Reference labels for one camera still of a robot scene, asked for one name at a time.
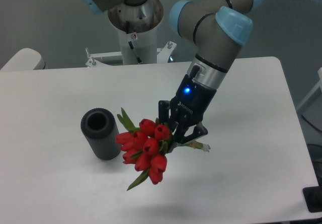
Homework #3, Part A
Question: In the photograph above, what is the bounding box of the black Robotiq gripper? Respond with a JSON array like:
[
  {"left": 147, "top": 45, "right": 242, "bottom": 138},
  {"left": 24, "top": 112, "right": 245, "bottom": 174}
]
[{"left": 158, "top": 74, "right": 217, "bottom": 153}]

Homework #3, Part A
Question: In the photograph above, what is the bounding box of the red tulip bouquet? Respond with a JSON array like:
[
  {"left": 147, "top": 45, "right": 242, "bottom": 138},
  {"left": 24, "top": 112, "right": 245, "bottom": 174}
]
[{"left": 116, "top": 109, "right": 211, "bottom": 190}]

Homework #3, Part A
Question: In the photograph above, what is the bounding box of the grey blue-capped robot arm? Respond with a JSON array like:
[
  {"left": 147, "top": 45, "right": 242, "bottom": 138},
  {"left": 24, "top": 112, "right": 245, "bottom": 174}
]
[{"left": 84, "top": 0, "right": 263, "bottom": 152}]

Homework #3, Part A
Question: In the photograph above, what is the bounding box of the dark grey ribbed vase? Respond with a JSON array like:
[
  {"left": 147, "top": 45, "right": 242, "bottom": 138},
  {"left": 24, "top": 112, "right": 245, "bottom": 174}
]
[{"left": 80, "top": 108, "right": 120, "bottom": 160}]

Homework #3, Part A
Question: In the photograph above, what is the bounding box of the black device at table edge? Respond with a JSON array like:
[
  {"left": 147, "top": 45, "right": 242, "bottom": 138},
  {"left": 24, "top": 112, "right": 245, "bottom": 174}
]
[{"left": 302, "top": 186, "right": 321, "bottom": 213}]

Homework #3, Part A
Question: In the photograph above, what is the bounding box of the white chair backrest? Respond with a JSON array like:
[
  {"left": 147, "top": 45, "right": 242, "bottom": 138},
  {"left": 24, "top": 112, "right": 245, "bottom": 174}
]
[{"left": 1, "top": 48, "right": 46, "bottom": 72}]

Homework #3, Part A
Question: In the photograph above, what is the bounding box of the white furniture frame right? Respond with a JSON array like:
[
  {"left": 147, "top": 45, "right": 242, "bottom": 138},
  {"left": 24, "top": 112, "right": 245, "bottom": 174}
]
[{"left": 295, "top": 67, "right": 322, "bottom": 134}]

